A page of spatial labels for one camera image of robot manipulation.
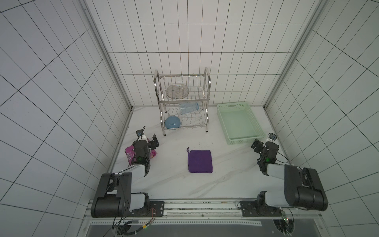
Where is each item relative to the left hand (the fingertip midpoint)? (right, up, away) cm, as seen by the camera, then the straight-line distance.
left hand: (147, 138), depth 91 cm
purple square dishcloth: (+33, -14, -2) cm, 36 cm away
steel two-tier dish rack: (+23, +24, -6) cm, 34 cm away
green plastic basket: (+64, +9, +17) cm, 67 cm away
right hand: (+71, -1, +1) cm, 71 cm away
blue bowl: (+14, +10, +14) cm, 22 cm away
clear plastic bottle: (+24, +20, +12) cm, 33 cm away
